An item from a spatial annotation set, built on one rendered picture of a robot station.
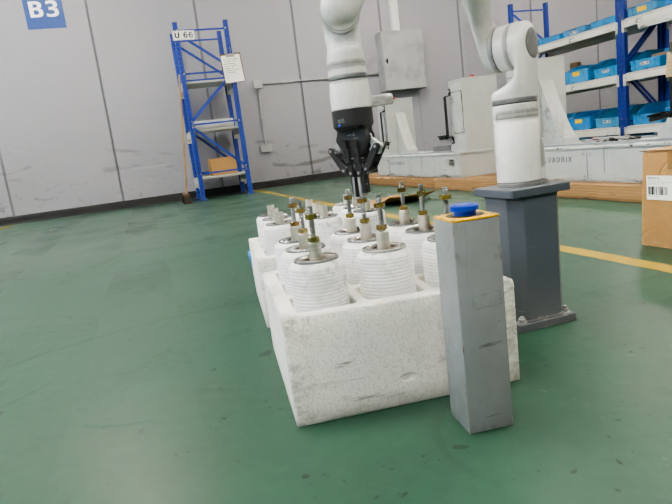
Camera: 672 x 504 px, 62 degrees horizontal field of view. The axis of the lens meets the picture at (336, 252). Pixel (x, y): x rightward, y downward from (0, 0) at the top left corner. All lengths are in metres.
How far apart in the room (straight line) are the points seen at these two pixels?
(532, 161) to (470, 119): 3.15
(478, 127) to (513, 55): 3.19
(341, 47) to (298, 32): 6.72
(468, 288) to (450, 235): 0.08
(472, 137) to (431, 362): 3.51
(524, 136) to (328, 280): 0.55
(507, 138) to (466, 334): 0.54
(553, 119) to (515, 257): 2.54
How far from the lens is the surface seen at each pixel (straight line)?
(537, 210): 1.24
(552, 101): 3.80
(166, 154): 7.32
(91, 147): 7.34
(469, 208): 0.80
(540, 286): 1.27
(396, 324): 0.92
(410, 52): 8.03
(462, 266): 0.79
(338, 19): 1.04
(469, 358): 0.83
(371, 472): 0.81
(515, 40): 1.24
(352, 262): 1.05
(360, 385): 0.94
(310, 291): 0.91
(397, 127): 5.61
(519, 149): 1.23
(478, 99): 4.43
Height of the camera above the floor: 0.43
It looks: 11 degrees down
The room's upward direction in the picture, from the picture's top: 7 degrees counter-clockwise
